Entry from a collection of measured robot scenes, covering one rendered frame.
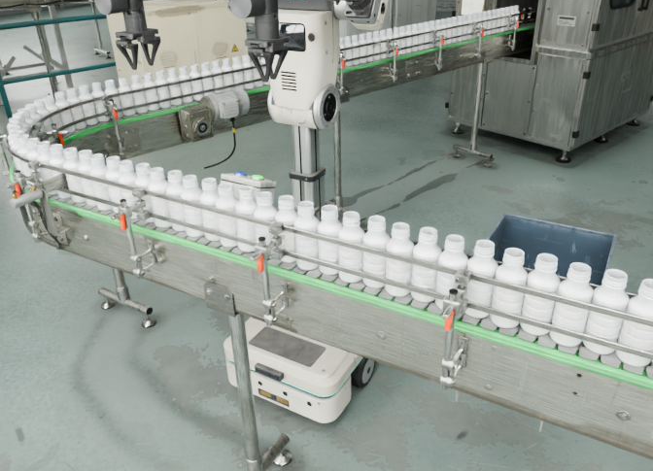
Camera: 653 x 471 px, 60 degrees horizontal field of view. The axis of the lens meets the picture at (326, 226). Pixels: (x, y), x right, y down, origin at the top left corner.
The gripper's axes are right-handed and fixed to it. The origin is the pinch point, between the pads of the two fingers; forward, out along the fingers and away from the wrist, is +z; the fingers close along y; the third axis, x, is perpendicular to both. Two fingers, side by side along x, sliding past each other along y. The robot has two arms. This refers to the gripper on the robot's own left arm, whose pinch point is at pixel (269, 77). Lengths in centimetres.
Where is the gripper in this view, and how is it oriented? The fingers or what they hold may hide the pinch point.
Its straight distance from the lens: 143.3
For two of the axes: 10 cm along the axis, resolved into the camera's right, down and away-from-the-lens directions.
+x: -8.6, -2.2, 4.5
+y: 5.0, -3.8, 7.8
